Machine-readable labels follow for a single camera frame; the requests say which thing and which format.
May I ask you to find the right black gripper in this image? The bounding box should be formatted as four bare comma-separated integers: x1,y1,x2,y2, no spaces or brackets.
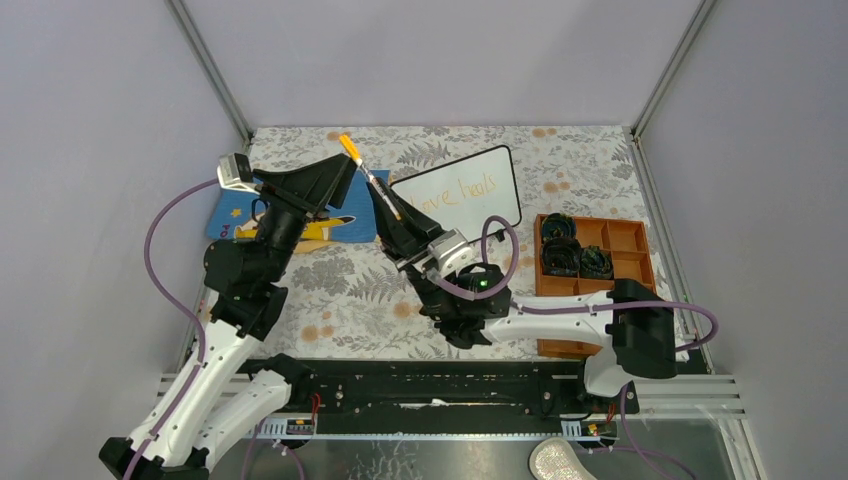
368,176,459,321

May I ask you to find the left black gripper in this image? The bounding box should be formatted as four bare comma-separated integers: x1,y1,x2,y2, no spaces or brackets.
251,153,359,284

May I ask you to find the white marker pen yellow end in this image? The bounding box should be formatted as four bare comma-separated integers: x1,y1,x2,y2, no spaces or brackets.
358,164,402,221

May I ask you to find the small black-framed whiteboard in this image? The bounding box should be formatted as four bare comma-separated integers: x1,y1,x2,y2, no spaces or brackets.
392,145,522,242

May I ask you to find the yellow marker cap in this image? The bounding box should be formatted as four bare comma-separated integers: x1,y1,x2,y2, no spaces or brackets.
338,134,362,166

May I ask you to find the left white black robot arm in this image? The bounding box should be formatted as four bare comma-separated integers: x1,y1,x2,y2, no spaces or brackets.
99,153,361,479

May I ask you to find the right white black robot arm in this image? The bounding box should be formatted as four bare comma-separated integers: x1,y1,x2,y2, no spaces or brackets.
367,179,678,412

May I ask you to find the blue cartoon print cloth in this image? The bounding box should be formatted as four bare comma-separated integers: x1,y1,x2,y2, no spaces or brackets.
206,171,377,253

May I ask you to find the rolled dark tie top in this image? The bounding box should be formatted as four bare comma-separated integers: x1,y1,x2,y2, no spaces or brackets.
540,213,577,243

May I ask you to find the rolled dark tie right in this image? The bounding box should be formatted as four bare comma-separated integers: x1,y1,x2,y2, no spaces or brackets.
579,245,613,280

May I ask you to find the orange wooden compartment tray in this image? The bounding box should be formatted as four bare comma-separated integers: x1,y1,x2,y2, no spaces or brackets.
534,213,658,361

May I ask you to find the grey speckled oval object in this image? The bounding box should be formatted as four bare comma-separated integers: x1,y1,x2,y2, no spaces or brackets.
528,438,596,480

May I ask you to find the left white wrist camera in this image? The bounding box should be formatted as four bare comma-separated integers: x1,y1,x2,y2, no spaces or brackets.
216,153,258,195

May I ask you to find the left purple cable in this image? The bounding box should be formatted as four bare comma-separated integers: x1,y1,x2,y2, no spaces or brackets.
123,177,221,480

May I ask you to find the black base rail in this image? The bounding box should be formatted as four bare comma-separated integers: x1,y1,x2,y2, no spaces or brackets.
278,359,619,436

